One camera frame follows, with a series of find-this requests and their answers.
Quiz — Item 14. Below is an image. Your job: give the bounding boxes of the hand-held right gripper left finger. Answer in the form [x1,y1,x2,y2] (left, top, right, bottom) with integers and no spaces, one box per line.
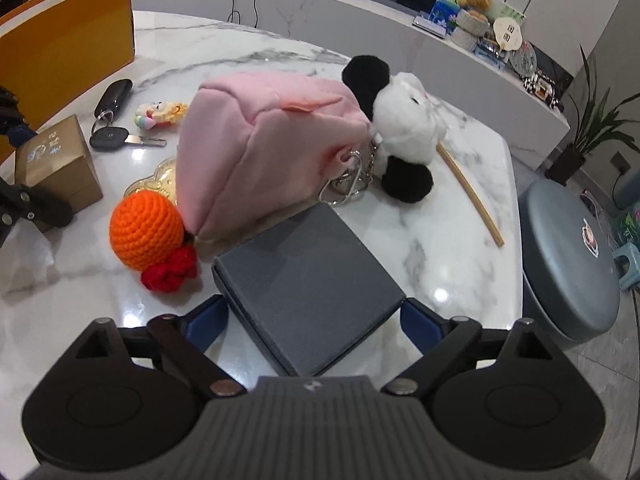
[75,294,247,399]

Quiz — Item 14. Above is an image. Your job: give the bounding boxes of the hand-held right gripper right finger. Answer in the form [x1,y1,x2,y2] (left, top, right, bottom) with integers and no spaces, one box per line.
[382,297,556,397]

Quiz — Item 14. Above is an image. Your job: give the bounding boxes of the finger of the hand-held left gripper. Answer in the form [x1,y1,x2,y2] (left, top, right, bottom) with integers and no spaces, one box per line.
[0,84,39,149]
[0,179,77,250]

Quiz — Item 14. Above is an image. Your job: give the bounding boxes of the small brown cardboard box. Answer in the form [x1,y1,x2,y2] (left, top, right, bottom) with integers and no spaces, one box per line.
[14,114,104,234]

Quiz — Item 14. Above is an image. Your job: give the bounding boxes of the grey square box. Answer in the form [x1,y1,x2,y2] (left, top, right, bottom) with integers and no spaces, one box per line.
[211,203,407,378]

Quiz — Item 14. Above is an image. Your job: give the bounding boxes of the panda plush keychain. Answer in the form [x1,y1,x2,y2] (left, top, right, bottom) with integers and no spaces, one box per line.
[342,55,447,204]

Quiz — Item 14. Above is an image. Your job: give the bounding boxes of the white marble desktop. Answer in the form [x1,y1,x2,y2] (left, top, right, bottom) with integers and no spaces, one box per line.
[0,10,524,466]

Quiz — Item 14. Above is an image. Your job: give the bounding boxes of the orange cardboard box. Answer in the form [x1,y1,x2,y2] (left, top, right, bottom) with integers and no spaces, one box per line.
[0,0,137,166]

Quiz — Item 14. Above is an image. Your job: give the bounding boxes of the black head car key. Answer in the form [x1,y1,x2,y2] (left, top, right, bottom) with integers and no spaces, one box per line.
[90,127,167,152]

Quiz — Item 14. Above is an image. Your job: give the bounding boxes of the black leather key fob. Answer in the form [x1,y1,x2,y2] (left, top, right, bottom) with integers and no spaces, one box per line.
[94,79,134,117]

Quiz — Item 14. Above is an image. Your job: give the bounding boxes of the gold clear charm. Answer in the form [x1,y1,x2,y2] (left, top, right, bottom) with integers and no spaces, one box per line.
[125,156,182,207]

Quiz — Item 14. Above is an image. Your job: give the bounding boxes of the thin wooden stick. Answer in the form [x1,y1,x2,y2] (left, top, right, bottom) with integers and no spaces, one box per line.
[436,142,506,248]

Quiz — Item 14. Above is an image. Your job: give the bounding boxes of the grey round stool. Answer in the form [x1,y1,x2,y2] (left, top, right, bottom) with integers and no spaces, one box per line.
[517,178,623,351]

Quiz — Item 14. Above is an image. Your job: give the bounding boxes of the pink plush pouch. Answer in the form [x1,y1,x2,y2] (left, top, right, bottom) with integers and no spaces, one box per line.
[176,72,372,241]

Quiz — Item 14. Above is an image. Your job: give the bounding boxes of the potted green plant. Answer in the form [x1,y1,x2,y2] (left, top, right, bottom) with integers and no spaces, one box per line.
[545,45,640,183]

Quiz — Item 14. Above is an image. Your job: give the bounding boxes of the small teal plastic stool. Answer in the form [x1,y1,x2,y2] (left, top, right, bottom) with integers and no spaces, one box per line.
[617,244,640,291]

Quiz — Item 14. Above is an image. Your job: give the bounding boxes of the black white checkered ornaments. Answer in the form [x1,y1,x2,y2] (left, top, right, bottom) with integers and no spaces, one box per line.
[522,72,566,111]

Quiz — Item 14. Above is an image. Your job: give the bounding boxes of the small blue box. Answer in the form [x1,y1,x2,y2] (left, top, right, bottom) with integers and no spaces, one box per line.
[474,40,508,68]

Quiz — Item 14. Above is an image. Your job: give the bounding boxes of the round decorative plate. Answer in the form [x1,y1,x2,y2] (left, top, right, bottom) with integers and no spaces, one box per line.
[510,42,539,79]

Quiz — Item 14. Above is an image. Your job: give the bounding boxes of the grey knitted basket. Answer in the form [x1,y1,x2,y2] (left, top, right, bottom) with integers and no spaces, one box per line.
[451,27,483,54]
[457,9,489,36]

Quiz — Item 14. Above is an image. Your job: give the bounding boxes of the pale purple notebook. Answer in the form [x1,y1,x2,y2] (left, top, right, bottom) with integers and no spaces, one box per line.
[412,16,448,37]

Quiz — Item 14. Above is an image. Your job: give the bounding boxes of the white round hand fan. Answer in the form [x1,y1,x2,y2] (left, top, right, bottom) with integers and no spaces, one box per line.
[492,17,526,52]

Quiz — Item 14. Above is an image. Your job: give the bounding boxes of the blue tissue box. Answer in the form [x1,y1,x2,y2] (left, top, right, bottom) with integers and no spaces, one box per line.
[432,0,462,36]

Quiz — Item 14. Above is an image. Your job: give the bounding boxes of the white marble tv stand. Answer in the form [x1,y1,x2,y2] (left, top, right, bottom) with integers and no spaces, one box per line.
[130,0,571,171]

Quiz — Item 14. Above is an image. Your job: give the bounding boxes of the orange crochet ball keychain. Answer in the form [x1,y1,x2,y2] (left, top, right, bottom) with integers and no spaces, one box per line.
[109,186,201,292]

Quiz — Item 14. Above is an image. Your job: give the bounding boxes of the colourful small plush keychain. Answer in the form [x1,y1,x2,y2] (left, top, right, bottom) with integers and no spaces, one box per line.
[133,101,189,132]

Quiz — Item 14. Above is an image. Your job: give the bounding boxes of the silver key ring clasp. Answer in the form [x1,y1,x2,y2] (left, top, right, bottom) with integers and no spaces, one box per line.
[318,140,382,208]

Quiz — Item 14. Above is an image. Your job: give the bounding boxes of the black cable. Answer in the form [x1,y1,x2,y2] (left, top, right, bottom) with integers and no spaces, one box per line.
[229,0,291,27]

